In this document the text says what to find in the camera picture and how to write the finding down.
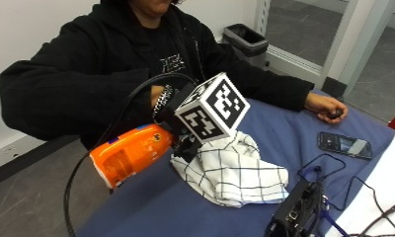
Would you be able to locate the small black clicker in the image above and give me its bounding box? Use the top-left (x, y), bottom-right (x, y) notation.
top-left (328, 109), bottom-right (345, 120)

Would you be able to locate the black smartphone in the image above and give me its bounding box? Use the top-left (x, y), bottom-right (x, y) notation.
top-left (316, 131), bottom-right (374, 161)

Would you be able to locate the white checked cloth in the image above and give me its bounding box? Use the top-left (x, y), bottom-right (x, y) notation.
top-left (169, 130), bottom-right (290, 208)

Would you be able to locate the white cube with black markers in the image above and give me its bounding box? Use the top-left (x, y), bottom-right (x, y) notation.
top-left (173, 72), bottom-right (250, 144)

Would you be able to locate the blue table mat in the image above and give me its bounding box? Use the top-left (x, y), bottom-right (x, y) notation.
top-left (74, 89), bottom-right (395, 237)

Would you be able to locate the black electronic box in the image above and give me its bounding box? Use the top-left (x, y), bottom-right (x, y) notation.
top-left (262, 179), bottom-right (329, 237)

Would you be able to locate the black trash bin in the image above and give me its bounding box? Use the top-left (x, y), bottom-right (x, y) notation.
top-left (221, 23), bottom-right (269, 68)

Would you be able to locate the the person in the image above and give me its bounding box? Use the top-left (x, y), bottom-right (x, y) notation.
top-left (0, 0), bottom-right (348, 151)

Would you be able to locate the silver chain bracelet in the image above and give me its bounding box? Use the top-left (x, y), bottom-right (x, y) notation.
top-left (150, 84), bottom-right (174, 120)

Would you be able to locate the white door frame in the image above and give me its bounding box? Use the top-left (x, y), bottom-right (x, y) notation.
top-left (252, 0), bottom-right (395, 91)

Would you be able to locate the thin black cable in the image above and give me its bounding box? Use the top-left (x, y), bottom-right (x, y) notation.
top-left (296, 152), bottom-right (395, 237)

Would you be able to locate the blue lanyard strap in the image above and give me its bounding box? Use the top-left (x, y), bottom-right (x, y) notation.
top-left (308, 165), bottom-right (352, 237)

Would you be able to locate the thick black glove cable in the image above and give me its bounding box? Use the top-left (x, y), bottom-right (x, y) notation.
top-left (61, 72), bottom-right (200, 237)

